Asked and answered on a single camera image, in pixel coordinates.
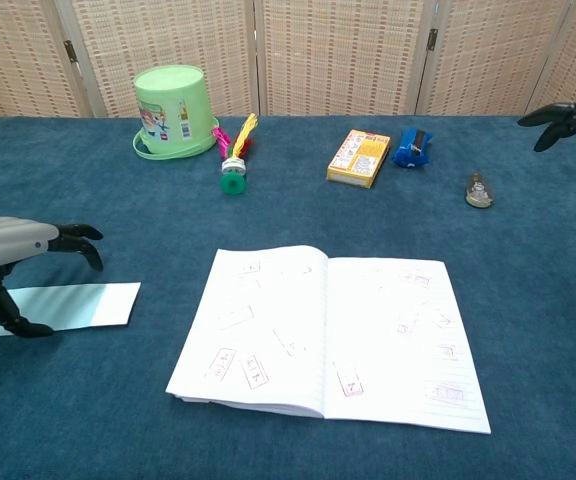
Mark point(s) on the right silver and black robot hand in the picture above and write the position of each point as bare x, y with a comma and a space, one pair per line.
568, 117

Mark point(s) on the left silver and black robot hand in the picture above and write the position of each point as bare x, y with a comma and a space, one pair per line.
3, 240

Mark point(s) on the white and light-blue bookmark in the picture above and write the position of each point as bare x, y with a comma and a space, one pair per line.
93, 305

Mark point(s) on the white lined notebook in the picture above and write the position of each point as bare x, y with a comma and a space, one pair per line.
268, 325

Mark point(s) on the small glass bottle ornament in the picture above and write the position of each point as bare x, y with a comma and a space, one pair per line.
479, 192

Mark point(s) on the dark metal screen hinge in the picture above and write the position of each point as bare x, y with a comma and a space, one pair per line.
71, 51
432, 40

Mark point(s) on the blue pencil sharpener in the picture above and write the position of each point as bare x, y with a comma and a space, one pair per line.
410, 150

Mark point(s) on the yellow card box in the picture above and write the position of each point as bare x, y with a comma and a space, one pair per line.
358, 157

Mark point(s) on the upturned green plastic bucket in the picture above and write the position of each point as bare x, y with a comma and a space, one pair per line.
173, 110

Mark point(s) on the feather shuttlecock with green base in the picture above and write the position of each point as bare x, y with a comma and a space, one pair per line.
233, 182

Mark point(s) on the woven folding screen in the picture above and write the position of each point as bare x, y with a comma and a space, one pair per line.
338, 50

